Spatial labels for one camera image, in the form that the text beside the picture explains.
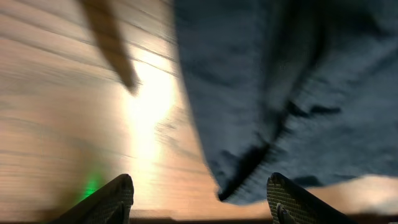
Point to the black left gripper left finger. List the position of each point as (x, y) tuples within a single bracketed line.
[(110, 204)]

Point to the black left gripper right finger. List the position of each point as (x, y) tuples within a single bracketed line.
[(291, 204)]

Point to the navy blue shorts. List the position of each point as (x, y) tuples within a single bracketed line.
[(307, 88)]

